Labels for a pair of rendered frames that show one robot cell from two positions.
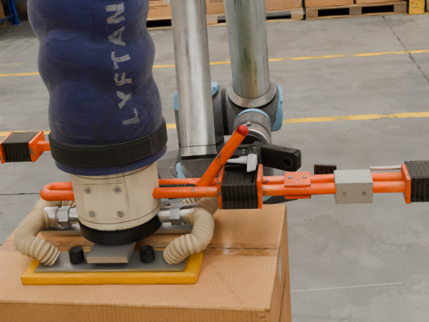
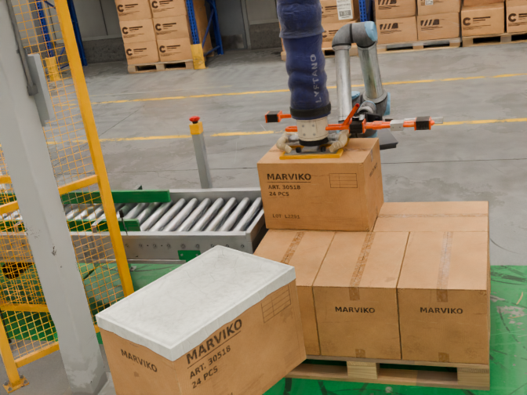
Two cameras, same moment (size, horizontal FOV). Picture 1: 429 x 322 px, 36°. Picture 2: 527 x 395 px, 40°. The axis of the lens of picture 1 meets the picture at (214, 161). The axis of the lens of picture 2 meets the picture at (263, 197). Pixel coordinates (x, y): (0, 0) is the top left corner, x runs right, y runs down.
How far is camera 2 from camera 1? 269 cm
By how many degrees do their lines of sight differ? 11
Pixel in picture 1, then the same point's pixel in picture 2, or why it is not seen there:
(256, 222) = (365, 143)
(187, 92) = (340, 94)
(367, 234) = (459, 187)
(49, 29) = (292, 71)
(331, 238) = (436, 189)
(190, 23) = (343, 66)
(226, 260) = (351, 152)
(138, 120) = (321, 101)
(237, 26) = (365, 66)
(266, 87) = (380, 93)
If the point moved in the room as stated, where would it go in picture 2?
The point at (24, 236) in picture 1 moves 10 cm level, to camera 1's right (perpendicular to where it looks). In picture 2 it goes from (280, 143) to (298, 141)
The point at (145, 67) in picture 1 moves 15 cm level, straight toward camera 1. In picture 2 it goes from (323, 83) to (324, 89)
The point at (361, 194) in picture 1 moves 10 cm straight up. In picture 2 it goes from (398, 127) to (397, 109)
